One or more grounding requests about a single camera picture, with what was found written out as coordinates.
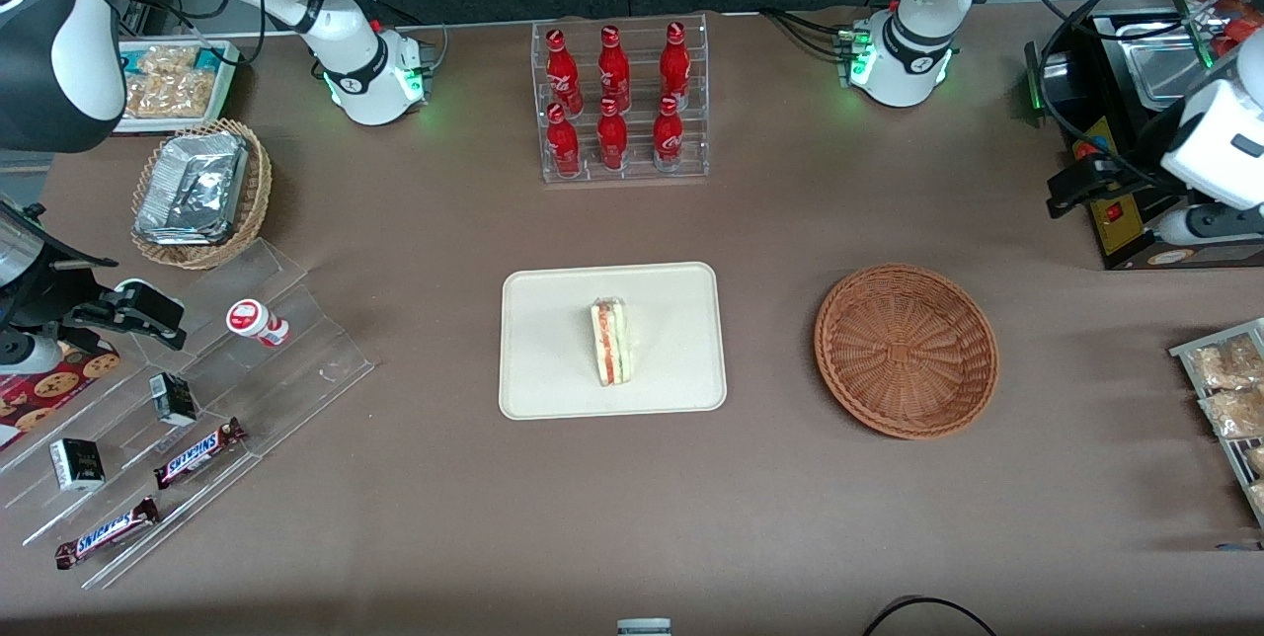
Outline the triangular sandwich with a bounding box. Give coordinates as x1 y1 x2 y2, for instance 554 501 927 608
590 296 633 387

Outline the red cookie box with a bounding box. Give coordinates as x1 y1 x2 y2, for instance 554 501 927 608
0 340 121 449

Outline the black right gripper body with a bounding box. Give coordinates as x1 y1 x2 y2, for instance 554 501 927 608
0 201 119 333

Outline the black arm base cable bundle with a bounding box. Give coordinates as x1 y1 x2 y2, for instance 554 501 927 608
758 8 852 62

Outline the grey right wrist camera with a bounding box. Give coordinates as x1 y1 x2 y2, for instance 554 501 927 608
0 330 62 376

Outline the cream plastic tray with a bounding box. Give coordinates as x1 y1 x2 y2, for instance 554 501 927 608
499 262 728 421

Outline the steel pan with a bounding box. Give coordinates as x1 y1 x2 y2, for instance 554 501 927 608
1116 19 1221 114

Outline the red cola bottle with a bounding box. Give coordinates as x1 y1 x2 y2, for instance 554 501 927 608
546 103 582 178
598 26 631 114
546 29 584 116
596 98 629 172
660 22 691 111
653 96 684 172

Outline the brown Snickers bar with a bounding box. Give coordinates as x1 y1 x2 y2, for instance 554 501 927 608
154 418 248 490
54 497 161 570

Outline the small black carton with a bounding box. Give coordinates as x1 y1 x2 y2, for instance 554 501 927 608
149 372 198 427
49 438 106 492

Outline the stack of foil trays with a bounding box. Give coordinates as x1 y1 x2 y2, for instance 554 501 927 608
135 130 248 247

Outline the light wicker basket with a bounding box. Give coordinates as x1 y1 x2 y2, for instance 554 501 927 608
131 119 273 271

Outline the grey wire snack rack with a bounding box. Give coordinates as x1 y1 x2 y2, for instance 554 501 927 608
1170 318 1264 528

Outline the black food warmer cabinet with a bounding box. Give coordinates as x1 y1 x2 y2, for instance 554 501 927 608
1024 0 1264 272

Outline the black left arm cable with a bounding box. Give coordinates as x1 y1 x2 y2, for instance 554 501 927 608
1023 0 1225 191

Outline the white snack tray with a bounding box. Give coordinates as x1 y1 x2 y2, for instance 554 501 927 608
117 39 240 135

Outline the white red-capped yogurt bottle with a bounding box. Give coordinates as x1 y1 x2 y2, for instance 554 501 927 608
226 299 290 349

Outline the clear acrylic bottle rack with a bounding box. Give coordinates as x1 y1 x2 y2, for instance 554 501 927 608
531 13 710 185

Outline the clear acrylic stepped display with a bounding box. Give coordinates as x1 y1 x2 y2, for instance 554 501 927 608
0 239 376 590

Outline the brown wicker basket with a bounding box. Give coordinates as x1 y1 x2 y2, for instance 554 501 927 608
814 264 1000 440

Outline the clear bagged snack pack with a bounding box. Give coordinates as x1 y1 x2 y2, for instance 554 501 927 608
133 45 203 79
126 73 218 119

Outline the black looped table cable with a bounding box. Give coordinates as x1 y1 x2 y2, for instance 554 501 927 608
863 596 1000 636

